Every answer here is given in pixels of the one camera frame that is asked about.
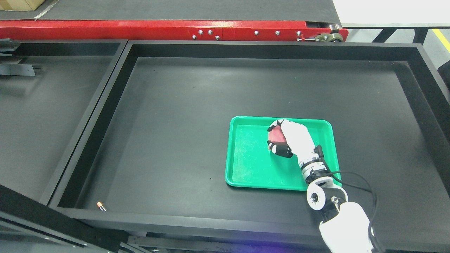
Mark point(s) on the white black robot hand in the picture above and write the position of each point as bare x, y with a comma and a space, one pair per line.
299, 140

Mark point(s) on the pink foam block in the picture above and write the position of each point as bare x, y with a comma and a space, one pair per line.
276, 137

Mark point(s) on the green plastic tray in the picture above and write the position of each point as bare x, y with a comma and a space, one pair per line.
250, 163

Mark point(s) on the black metal shelf right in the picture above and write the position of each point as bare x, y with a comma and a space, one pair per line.
177, 143

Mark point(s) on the black metal shelf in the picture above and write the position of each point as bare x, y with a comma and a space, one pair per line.
177, 143
44, 111

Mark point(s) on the black metal shelf left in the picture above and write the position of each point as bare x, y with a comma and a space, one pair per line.
44, 111

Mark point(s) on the red conveyor frame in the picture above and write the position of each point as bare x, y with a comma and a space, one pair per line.
199, 30

